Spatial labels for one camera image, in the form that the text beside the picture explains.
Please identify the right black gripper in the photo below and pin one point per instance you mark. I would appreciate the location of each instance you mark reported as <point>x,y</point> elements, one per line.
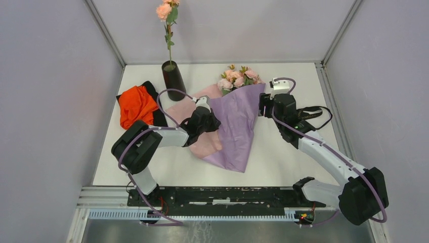
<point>264,100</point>

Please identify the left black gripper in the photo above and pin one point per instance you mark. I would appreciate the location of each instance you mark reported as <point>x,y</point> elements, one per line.
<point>215,123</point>

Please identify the black ribbon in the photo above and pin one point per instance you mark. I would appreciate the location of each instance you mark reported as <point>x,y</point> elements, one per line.
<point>312,112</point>

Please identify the purple paper flower bouquet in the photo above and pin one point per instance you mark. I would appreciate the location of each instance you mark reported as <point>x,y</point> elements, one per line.
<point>236,109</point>

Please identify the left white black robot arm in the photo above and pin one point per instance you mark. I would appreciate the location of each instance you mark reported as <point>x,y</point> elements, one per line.
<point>136,147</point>

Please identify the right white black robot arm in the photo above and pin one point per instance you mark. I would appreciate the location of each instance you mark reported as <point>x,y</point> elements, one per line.
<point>360,193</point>

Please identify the black cylindrical vase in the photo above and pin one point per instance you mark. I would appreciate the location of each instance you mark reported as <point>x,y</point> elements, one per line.
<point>173,80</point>

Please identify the pink rose stem in vase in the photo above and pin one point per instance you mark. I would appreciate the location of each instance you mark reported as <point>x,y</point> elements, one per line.
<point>167,12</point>

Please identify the orange cloth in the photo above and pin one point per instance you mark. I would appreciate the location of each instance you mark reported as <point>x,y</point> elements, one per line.
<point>136,104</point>

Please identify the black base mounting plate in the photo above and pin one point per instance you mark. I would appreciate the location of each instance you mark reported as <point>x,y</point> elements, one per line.
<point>227,201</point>

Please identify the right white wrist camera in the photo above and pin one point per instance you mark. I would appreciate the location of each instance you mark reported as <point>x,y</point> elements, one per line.
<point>279,85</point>

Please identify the white slotted cable duct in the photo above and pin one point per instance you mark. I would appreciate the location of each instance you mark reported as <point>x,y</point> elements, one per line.
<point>147,215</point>

